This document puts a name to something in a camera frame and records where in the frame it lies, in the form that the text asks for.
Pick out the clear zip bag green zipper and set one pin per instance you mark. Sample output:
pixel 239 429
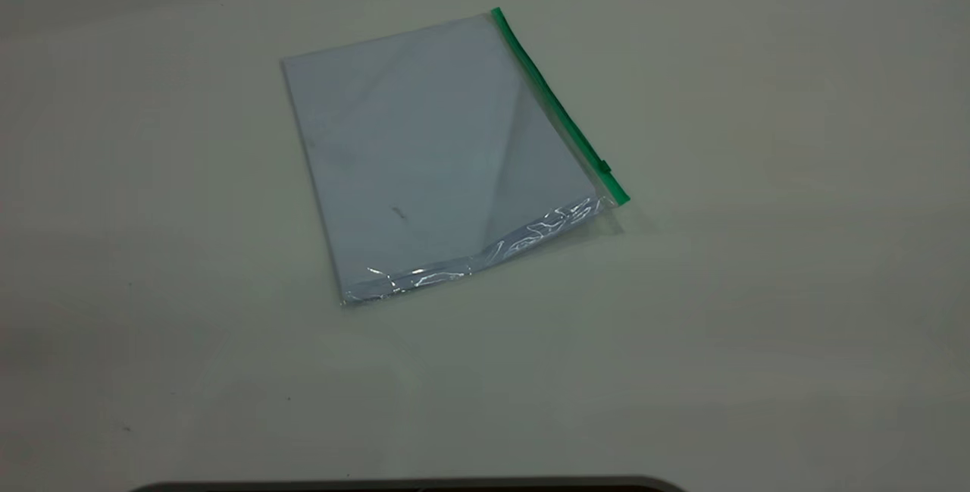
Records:
pixel 455 136

